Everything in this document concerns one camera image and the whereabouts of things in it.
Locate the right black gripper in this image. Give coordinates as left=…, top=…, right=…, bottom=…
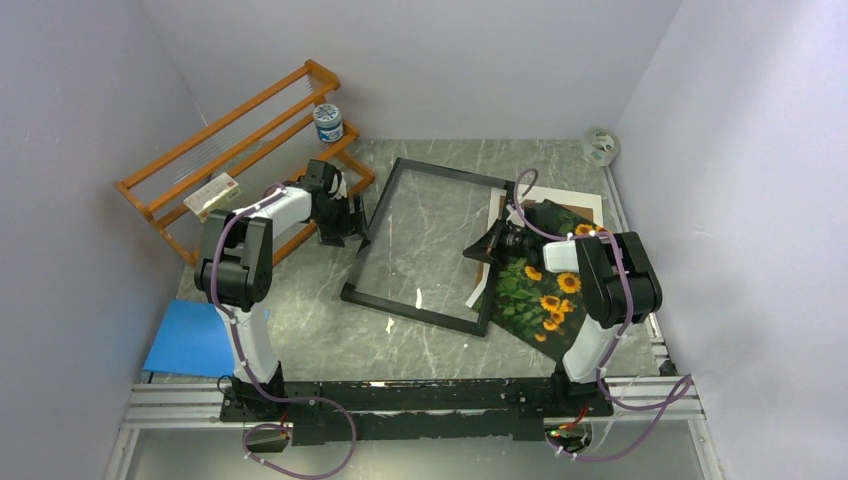
left=462, top=217, right=532, bottom=267

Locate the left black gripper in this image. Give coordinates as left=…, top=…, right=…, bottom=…
left=314, top=193, right=371, bottom=248

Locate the sunflower photo print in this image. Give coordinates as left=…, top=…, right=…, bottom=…
left=485, top=209, right=586, bottom=360

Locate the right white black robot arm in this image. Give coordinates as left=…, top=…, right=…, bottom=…
left=462, top=220, right=662, bottom=415

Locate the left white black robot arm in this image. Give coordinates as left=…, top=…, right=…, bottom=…
left=194, top=160, right=366, bottom=420

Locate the blue white jar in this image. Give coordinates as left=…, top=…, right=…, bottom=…
left=313, top=103, right=344, bottom=143

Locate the orange wooden rack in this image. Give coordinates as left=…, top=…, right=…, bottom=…
left=114, top=59, right=375, bottom=266

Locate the white mat board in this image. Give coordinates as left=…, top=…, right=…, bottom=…
left=465, top=185, right=605, bottom=313

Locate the white red small box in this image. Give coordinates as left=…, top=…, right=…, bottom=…
left=183, top=173, right=241, bottom=223

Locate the clear tape roll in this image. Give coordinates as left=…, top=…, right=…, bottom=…
left=580, top=127, right=621, bottom=167

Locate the blue paper sheet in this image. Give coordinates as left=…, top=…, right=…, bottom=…
left=143, top=300, right=237, bottom=378

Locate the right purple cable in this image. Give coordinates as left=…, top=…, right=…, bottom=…
left=510, top=167, right=696, bottom=464

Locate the purple cable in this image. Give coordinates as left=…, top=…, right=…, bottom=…
left=510, top=167, right=696, bottom=464
left=208, top=184, right=359, bottom=480

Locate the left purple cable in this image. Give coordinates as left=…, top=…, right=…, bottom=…
left=208, top=184, right=359, bottom=480

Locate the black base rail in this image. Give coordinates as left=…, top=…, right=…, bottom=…
left=219, top=373, right=614, bottom=446

